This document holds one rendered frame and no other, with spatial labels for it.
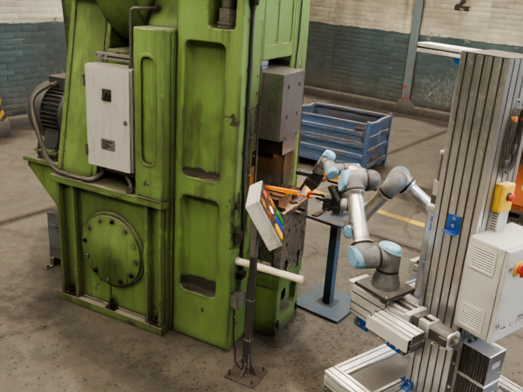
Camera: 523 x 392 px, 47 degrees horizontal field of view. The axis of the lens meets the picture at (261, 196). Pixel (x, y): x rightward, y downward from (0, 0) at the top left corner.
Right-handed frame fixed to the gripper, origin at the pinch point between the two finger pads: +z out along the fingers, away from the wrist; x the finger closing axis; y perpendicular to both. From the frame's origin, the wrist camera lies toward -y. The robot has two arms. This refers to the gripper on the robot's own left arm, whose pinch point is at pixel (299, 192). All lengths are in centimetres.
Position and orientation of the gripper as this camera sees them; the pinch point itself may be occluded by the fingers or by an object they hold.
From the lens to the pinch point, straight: 381.3
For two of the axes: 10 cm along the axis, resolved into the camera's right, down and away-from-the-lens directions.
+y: 7.4, 6.4, -2.0
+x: 4.7, -2.8, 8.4
